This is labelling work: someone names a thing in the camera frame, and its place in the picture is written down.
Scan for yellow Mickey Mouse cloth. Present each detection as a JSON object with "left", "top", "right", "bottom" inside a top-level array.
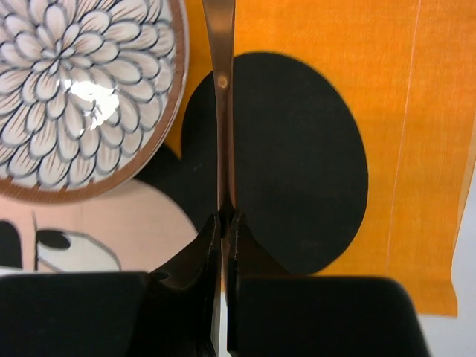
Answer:
[{"left": 1, "top": 1, "right": 475, "bottom": 317}]

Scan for copper knife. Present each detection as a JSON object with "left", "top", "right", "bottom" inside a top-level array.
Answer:
[{"left": 202, "top": 0, "right": 238, "bottom": 356}]

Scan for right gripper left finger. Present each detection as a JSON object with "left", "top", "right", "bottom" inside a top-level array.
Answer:
[{"left": 1, "top": 214, "right": 221, "bottom": 356}]

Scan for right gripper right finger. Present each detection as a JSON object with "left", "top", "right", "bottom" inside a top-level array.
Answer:
[{"left": 225, "top": 212, "right": 428, "bottom": 356}]

